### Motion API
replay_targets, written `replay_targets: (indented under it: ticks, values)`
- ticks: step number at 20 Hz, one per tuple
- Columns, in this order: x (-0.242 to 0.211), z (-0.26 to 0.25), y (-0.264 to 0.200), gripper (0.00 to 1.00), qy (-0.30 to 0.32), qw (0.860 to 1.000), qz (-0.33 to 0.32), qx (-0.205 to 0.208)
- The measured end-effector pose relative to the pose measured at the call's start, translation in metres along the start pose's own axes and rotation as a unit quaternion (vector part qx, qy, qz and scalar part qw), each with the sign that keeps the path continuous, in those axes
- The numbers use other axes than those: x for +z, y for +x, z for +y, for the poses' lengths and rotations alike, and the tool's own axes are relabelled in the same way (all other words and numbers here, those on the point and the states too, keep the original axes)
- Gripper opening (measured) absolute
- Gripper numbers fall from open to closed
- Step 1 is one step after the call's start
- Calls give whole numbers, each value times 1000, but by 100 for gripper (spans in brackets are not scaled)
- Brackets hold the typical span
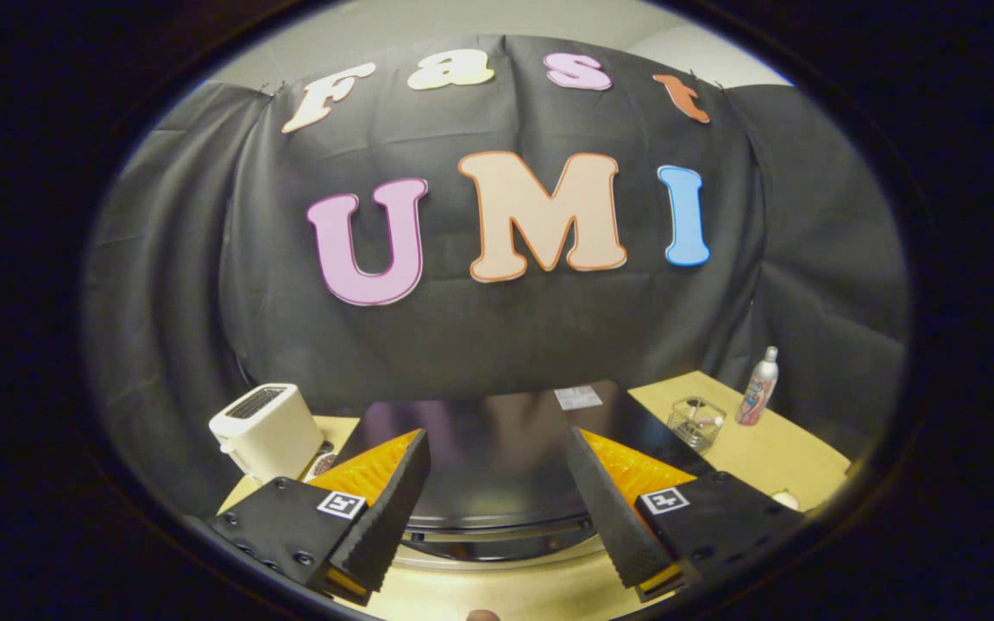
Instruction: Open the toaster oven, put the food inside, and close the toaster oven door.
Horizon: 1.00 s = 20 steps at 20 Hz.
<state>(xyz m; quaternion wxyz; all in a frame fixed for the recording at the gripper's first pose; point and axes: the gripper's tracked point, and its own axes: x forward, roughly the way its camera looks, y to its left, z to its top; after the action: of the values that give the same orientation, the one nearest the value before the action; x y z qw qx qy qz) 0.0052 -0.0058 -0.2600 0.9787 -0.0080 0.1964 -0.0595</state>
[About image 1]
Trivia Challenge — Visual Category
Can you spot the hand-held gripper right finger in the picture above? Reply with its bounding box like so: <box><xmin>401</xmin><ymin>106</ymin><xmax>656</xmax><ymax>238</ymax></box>
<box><xmin>566</xmin><ymin>425</ymin><xmax>808</xmax><ymax>603</ymax></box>

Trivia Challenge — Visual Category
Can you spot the small patterned dish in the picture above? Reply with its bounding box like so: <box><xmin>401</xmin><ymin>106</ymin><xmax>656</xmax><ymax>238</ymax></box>
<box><xmin>303</xmin><ymin>442</ymin><xmax>338</xmax><ymax>480</ymax></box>

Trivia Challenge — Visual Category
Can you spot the black backdrop cloth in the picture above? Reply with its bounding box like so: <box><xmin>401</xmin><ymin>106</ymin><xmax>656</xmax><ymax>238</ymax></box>
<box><xmin>83</xmin><ymin>34</ymin><xmax>910</xmax><ymax>518</ymax></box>

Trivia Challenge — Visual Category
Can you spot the black toaster oven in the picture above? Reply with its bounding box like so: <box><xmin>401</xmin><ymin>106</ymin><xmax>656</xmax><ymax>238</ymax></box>
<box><xmin>324</xmin><ymin>379</ymin><xmax>718</xmax><ymax>566</ymax></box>

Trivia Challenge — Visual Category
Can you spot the white toaster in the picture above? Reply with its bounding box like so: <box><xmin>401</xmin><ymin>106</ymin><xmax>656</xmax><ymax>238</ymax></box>
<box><xmin>208</xmin><ymin>383</ymin><xmax>325</xmax><ymax>484</ymax></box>

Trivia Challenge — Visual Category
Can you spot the white bottle with pink label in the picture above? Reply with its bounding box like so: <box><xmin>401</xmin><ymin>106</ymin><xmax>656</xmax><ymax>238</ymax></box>
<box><xmin>736</xmin><ymin>346</ymin><xmax>780</xmax><ymax>427</ymax></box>

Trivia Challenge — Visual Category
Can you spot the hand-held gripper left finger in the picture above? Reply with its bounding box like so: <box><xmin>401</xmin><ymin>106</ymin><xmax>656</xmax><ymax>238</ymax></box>
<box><xmin>208</xmin><ymin>429</ymin><xmax>431</xmax><ymax>605</ymax></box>

